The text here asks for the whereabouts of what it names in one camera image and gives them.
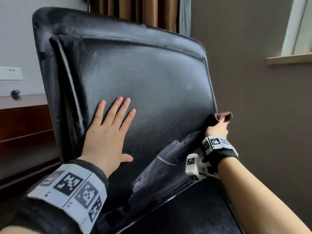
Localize person's left hand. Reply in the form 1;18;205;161
78;96;137;178

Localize person's right hand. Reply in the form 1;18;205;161
204;116;229;140

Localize brown cleaning cloth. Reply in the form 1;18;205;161
207;111;234;127

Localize black leather chair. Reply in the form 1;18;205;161
32;6;244;234

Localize person's right forearm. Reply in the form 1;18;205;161
217;157;311;234

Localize black wristband with marker tags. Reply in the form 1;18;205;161
11;159;110;234
201;136;239;175

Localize red wooden table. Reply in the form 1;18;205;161
0;94;61;200

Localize cream window sill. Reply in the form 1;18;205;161
265;53;312;66

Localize grey curtain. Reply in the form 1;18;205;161
178;0;192;37

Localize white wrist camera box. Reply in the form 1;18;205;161
185;153;213;181

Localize white wall power socket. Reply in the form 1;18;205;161
0;66;23;81

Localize white window frame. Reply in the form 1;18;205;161
280;0;312;57

